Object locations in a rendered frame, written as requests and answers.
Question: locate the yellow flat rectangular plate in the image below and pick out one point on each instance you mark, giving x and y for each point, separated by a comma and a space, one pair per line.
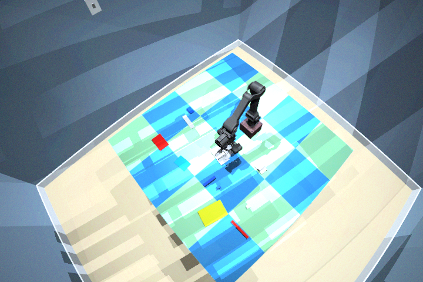
212, 213

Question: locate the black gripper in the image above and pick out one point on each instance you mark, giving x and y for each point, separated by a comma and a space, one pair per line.
236, 146

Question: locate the red rectangular block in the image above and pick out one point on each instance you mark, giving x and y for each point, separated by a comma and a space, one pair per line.
160, 142

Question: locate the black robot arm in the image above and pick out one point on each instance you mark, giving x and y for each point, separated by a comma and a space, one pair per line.
232, 123

